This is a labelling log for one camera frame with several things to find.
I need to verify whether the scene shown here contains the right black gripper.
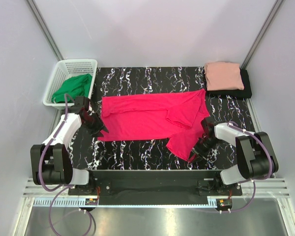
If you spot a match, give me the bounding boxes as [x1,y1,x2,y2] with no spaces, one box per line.
[188,136,220,164]

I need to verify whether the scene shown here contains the red t-shirt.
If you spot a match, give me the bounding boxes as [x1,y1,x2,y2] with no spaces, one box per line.
[99,89,209,161]

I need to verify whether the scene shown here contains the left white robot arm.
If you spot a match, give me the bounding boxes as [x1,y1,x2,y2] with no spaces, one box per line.
[30,94,108,195]

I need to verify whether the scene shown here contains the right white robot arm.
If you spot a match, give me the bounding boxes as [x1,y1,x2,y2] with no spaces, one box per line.
[187,118,279,196]

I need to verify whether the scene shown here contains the black marble table mat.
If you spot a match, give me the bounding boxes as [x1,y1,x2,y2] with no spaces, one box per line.
[68,67,255,170]

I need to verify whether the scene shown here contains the green t-shirt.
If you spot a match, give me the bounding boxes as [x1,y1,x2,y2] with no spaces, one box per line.
[51,74,92,103]

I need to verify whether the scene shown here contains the white plastic basket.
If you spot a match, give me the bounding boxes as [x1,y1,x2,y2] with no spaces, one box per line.
[43,59,98,110]

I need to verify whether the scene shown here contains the folded black t-shirt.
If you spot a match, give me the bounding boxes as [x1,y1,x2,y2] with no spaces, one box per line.
[207,69,252,99]

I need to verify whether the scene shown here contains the folded pink t-shirt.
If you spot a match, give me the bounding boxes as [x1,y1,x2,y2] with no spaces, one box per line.
[204,61,244,91]

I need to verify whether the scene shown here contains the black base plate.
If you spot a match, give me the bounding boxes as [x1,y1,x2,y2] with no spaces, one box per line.
[68,170,242,207]

